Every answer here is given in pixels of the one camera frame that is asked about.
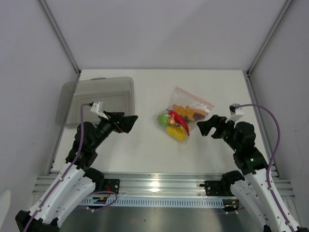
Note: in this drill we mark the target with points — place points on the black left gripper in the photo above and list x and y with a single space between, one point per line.
125 123

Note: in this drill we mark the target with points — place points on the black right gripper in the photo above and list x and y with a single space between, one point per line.
205 126

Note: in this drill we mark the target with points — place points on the grey translucent plastic tray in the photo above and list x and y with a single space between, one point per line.
116 94

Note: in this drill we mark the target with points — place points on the clear pink zip top bag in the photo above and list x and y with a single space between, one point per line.
184 98

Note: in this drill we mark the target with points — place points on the red chili pepper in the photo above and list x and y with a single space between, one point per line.
180 120

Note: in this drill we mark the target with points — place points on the red grapefruit wedge toy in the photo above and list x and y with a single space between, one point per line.
195 115

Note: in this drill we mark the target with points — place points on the orange ginger root toy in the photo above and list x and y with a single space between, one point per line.
185 112

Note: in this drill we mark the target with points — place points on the yellow lemon toy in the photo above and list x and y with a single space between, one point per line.
177 133

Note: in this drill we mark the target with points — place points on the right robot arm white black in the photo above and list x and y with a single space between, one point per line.
251 183

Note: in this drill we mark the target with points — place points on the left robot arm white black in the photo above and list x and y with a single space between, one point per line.
77 179

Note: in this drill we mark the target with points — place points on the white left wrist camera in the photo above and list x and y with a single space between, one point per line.
98 109

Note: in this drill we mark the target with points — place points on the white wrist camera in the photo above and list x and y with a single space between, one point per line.
98 109
236 113

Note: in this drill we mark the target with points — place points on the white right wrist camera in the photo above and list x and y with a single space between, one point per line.
236 113

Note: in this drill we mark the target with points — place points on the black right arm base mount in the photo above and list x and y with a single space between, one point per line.
216 188

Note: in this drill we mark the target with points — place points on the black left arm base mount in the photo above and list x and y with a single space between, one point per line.
112 185

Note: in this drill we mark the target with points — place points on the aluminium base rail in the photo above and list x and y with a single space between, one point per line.
162 185

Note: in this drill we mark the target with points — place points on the grey slotted cable duct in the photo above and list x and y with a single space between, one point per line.
199 202

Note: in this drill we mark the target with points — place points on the left aluminium frame post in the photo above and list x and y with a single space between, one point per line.
58 34

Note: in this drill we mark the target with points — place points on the aluminium frame post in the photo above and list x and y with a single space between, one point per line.
58 34
274 29

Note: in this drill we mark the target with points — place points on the right aluminium frame post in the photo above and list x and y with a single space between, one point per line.
274 29

